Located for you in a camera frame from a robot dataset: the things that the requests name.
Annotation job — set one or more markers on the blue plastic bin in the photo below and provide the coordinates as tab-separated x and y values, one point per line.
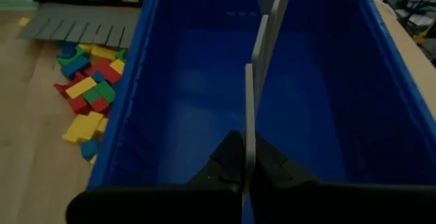
190	81

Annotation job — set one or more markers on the green rectangular block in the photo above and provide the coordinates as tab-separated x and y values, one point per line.
106	92
122	54

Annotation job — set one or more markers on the green cube block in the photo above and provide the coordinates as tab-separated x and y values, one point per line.
91	96

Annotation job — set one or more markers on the yellow rectangular block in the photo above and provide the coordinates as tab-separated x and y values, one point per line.
24	21
81	128
104	52
81	88
103	125

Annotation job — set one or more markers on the red cube block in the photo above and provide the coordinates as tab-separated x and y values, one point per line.
99	105

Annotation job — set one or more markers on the black diagonal beam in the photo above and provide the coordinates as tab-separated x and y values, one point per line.
408	4

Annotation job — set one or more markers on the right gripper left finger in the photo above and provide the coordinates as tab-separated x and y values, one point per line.
225	169

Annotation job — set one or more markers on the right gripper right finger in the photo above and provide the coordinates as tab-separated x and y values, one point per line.
272	173

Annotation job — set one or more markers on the blue cube block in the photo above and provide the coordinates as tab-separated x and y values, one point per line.
89	149
98	77

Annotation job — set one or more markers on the blue rectangular block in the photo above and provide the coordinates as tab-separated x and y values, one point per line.
75	68

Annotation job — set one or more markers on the grey slotted divider panel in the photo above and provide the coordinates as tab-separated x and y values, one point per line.
78	19
250	132

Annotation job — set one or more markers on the red rectangular block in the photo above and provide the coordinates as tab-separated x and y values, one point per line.
79	105
104	71

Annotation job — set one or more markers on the green arch block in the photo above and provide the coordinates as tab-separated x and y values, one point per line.
77	53

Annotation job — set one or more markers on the yellow cube block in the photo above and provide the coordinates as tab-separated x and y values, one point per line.
86	48
117	66
93	159

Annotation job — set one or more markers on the red arch block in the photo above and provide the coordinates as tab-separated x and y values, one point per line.
63	88

